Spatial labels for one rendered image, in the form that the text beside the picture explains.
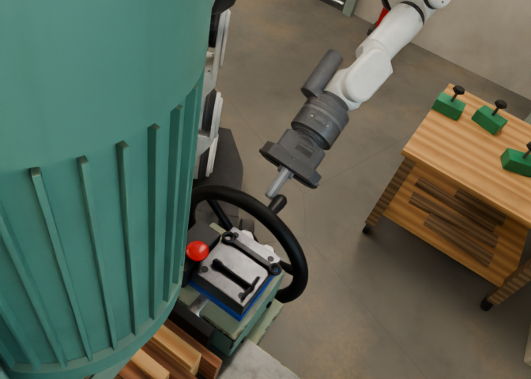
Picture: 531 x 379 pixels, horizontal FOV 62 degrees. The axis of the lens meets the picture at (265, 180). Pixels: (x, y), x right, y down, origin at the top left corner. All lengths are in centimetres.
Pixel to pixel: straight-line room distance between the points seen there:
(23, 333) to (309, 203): 182
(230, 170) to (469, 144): 94
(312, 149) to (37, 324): 61
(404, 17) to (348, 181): 136
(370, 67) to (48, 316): 70
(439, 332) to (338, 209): 65
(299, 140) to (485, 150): 116
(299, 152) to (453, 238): 125
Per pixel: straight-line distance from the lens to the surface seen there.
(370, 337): 181
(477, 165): 178
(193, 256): 60
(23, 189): 18
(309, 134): 81
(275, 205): 78
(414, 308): 195
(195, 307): 63
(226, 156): 190
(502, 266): 204
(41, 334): 29
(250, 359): 68
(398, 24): 94
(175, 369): 62
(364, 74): 84
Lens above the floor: 154
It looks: 48 degrees down
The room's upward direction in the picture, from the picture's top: 16 degrees clockwise
